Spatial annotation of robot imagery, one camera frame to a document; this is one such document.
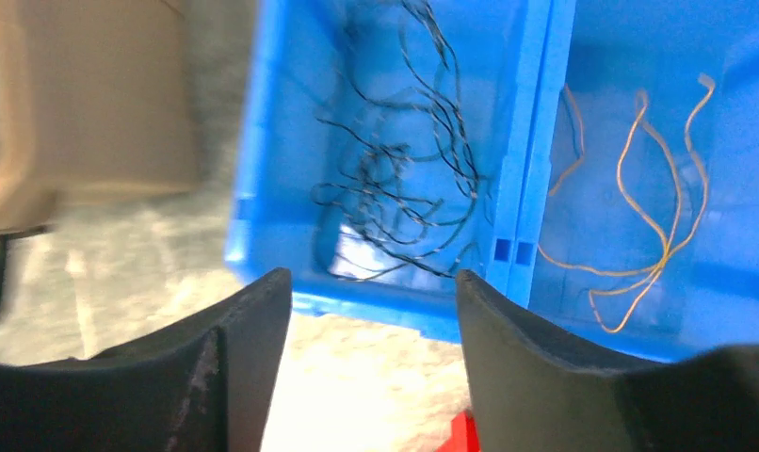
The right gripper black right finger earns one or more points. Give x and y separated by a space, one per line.
537 387

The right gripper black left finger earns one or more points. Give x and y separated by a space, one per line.
203 383

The red plastic bin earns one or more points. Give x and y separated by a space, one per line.
463 435

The blue divided plastic bin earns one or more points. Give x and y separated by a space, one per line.
596 162

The tan plastic toolbox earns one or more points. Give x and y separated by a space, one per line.
94 106

